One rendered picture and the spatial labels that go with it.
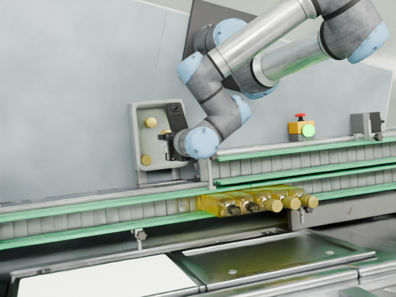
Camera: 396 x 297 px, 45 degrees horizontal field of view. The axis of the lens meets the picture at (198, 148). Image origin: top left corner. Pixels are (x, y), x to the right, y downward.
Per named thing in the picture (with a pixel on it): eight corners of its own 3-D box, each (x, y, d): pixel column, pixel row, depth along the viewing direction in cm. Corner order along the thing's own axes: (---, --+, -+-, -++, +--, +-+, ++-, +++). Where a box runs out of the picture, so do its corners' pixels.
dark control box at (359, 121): (350, 134, 187) (364, 134, 179) (349, 114, 186) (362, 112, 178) (368, 132, 189) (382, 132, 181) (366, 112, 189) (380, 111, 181)
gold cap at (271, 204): (265, 211, 135) (272, 213, 131) (264, 198, 135) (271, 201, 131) (276, 209, 136) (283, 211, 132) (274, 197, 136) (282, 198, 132)
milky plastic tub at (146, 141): (133, 170, 160) (138, 171, 151) (126, 104, 158) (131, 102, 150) (182, 164, 165) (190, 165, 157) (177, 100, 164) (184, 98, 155)
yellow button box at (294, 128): (288, 141, 178) (299, 141, 171) (287, 121, 178) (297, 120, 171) (304, 139, 180) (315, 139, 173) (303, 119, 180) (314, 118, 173)
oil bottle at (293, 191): (261, 200, 161) (293, 210, 141) (260, 184, 161) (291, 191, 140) (276, 198, 163) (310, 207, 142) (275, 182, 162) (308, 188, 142)
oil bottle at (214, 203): (197, 208, 154) (221, 220, 133) (195, 191, 153) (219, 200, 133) (214, 206, 155) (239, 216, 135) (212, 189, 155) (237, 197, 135)
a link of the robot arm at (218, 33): (225, 16, 156) (241, 7, 143) (248, 50, 159) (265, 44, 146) (198, 37, 154) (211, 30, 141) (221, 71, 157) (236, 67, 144)
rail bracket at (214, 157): (200, 188, 153) (213, 192, 141) (195, 136, 152) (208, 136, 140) (208, 187, 154) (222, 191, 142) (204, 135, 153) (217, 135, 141)
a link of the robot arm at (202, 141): (228, 144, 115) (203, 166, 113) (213, 144, 125) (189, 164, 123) (210, 118, 113) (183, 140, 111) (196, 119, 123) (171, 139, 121)
